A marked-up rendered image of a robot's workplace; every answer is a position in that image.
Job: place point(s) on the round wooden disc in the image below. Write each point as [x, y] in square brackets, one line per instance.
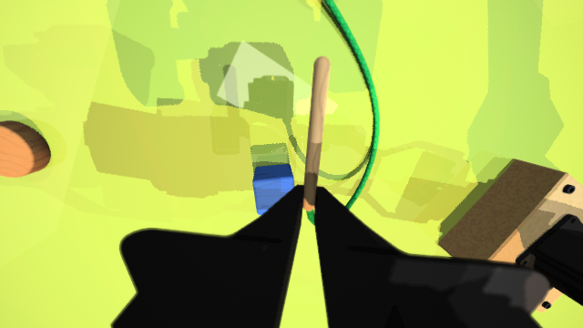
[22, 150]

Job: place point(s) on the wooden stick with green string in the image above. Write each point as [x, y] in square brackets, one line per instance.
[320, 84]

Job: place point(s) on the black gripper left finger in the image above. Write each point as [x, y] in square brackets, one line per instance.
[253, 263]

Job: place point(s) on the blue block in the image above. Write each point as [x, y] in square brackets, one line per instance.
[270, 184]

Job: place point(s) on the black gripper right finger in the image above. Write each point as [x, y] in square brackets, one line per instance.
[363, 274]

